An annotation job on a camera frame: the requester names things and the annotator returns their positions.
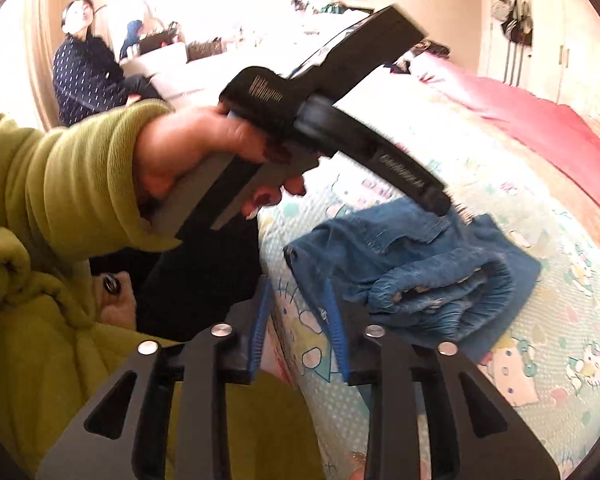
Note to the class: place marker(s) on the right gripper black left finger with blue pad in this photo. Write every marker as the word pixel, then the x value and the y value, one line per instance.
pixel 122 431

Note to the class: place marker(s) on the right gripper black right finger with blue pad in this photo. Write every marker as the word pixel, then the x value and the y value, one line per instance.
pixel 473 432

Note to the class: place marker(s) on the blue denim pants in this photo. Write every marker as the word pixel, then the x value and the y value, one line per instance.
pixel 429 278

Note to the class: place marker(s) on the green sleeve left forearm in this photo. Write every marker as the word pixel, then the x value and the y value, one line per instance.
pixel 69 193

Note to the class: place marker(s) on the person's right hand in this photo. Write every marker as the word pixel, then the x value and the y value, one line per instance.
pixel 358 474

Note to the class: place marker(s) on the person's left hand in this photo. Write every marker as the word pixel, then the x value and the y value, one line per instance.
pixel 172 145

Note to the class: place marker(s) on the green jacket torso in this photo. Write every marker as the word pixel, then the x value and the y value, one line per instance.
pixel 54 356

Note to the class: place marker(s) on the white low dresser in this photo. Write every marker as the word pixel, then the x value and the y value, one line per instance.
pixel 198 71

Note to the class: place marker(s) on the seated person dark top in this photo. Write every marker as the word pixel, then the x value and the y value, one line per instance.
pixel 87 79

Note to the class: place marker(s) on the hanging bags on door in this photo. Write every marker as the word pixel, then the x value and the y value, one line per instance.
pixel 512 35

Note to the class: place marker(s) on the pink duvet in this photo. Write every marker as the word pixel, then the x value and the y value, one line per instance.
pixel 553 131

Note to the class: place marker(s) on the tan plush blanket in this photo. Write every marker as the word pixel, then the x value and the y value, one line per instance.
pixel 563 189

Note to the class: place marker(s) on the white wardrobe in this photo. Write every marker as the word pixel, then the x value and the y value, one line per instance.
pixel 580 86

